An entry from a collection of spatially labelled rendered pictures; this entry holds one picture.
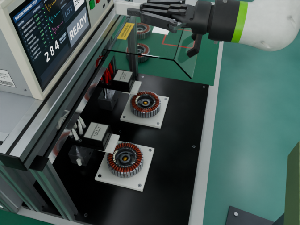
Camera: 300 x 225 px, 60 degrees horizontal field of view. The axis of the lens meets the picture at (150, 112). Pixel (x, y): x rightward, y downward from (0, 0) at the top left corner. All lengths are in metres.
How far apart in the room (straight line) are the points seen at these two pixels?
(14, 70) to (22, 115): 0.09
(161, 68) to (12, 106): 0.75
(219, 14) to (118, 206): 0.57
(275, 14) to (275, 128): 1.53
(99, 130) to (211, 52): 0.77
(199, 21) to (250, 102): 1.63
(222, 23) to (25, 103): 0.45
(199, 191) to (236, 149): 1.08
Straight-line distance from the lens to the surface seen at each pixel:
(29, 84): 0.56
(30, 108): 0.57
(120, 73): 0.90
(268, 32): 0.64
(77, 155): 0.83
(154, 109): 0.92
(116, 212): 0.78
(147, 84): 1.08
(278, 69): 2.64
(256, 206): 1.73
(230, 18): 0.63
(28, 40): 0.52
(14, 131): 0.55
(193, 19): 0.64
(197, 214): 0.81
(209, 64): 1.24
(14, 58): 0.53
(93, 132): 0.74
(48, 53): 0.58
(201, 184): 0.85
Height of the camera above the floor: 1.50
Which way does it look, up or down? 49 degrees down
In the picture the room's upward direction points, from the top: straight up
